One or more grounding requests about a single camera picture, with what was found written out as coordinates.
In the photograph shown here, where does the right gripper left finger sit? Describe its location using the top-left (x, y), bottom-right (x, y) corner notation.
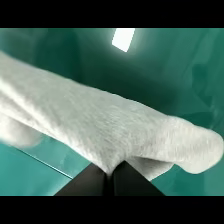
top-left (54, 162), bottom-right (109, 197)

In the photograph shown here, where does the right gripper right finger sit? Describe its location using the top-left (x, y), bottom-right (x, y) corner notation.
top-left (112, 160), bottom-right (166, 197)

